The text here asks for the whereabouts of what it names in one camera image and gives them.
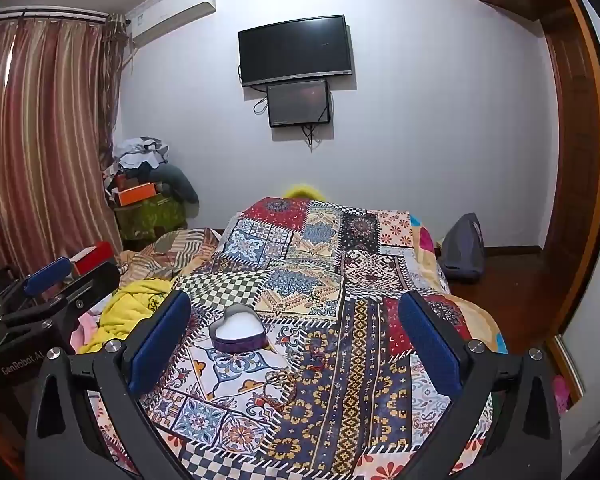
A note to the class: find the pink cloth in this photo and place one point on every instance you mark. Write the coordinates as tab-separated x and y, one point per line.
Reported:
87	332

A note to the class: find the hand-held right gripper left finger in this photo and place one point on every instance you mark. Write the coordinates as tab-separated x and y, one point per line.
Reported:
160	345

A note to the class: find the heart-shaped purple jewelry box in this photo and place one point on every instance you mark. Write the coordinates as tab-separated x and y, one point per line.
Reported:
237	332

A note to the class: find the small black wall monitor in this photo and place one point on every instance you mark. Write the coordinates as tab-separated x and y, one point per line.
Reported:
298	104

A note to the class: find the red box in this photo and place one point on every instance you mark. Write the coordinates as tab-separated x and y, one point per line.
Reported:
92	257

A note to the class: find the gold rings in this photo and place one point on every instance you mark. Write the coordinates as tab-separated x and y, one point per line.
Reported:
279	378

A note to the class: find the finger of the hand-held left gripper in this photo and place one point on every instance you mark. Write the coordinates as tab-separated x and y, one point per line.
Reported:
45	271
92	285

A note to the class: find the yellow cartoon blanket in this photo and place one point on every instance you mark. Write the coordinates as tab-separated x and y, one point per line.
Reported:
125	315

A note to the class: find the yellow fluffy item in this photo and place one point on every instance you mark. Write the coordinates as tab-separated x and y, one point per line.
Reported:
306	192

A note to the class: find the orange box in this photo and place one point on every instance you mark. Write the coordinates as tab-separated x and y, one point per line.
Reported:
136	192

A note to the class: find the curtain rod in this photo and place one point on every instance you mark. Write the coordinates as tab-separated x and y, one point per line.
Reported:
55	15

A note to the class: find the wooden wardrobe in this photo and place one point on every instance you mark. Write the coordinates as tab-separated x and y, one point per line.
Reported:
575	160

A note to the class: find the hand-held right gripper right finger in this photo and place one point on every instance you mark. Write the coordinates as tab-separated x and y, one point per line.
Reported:
430	345

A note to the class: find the pink item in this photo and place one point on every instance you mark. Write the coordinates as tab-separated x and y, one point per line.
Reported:
561	395

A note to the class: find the patchwork printed quilt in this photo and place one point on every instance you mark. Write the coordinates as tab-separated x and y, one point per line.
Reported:
330	285

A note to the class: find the large black wall television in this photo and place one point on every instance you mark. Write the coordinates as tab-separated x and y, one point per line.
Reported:
296	50

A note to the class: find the striped brown blanket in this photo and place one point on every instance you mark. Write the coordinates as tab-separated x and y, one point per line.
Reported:
170	250

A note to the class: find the pile of clothes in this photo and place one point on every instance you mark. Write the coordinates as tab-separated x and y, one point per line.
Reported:
135	157

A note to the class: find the green patterned covered box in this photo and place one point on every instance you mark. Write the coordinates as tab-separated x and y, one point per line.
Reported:
150	217

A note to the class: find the white air conditioner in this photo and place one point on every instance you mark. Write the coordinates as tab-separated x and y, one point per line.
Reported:
172	12

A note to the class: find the floral bed sheet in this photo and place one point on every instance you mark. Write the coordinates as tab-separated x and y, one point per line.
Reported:
430	250

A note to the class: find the grey bag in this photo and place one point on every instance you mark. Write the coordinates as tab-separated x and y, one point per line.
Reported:
462	250

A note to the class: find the striped pink curtain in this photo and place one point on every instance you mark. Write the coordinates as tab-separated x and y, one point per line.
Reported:
35	135

